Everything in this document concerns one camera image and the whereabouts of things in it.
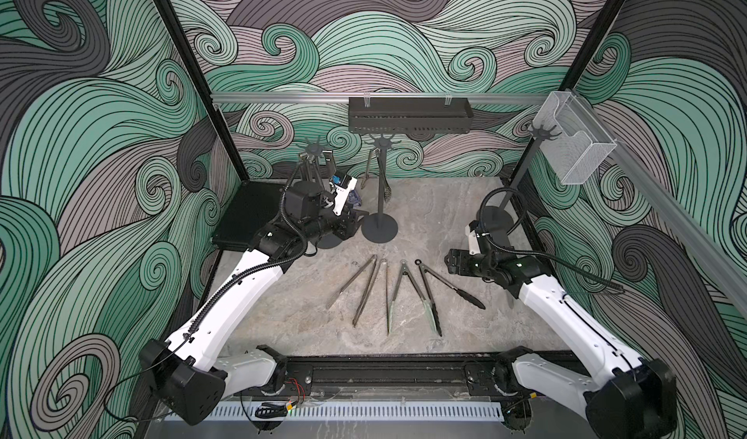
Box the white slotted cable duct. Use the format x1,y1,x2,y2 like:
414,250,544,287
164,401,506,423

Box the clear plastic wall bin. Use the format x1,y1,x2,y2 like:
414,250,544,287
531,90,618,185

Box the steel tongs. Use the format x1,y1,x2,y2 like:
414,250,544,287
322,149,337,178
358,149,392,202
299,153,312,182
352,256,388,327
326,254,379,310

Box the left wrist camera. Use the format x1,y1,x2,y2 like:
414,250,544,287
331,173,357,217

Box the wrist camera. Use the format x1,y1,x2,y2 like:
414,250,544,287
465,220,482,255
331,173,357,217

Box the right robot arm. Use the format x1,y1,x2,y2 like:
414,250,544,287
445,187,677,438

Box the grey utensil stand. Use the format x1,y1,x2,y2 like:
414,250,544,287
297,139,334,221
477,124,562,236
361,134,399,244

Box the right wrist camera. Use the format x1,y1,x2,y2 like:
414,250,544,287
465,220,482,255

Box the green tipped tongs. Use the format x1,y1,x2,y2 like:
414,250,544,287
387,259,439,336

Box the black tongs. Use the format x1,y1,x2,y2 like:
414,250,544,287
414,259,486,337

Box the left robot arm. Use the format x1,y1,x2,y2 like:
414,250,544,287
139,187,358,425

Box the black wall shelf rack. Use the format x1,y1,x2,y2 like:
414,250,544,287
347,98,475,135

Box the aluminium rail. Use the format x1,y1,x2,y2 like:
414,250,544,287
211,91,549,106

